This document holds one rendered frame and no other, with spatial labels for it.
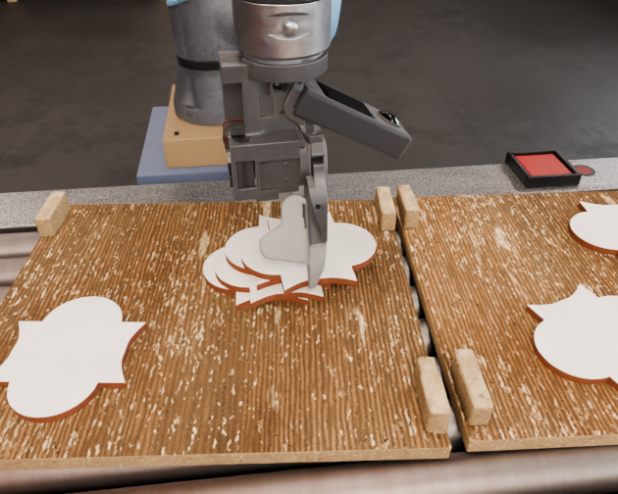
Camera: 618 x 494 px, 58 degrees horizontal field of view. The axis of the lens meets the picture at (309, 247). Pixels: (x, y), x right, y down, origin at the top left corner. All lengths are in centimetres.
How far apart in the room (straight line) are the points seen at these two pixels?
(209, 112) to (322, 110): 48
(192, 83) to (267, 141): 49
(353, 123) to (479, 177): 37
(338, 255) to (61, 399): 28
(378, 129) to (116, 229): 34
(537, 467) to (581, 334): 14
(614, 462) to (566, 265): 22
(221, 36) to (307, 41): 48
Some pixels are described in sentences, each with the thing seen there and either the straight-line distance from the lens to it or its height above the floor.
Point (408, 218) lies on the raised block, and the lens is 65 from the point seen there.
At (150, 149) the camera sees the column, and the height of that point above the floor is 87.
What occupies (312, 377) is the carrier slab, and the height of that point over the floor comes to 94.
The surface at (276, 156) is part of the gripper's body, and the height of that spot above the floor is 110.
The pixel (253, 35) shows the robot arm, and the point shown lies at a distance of 43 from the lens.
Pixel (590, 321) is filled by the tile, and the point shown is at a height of 94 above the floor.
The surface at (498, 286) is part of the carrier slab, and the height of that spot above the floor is 94.
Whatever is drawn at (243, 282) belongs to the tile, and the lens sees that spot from 55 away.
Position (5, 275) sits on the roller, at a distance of 70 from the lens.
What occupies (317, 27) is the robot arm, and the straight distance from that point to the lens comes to 43.
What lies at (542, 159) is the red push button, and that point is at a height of 93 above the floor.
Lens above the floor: 131
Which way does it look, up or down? 38 degrees down
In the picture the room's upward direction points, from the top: straight up
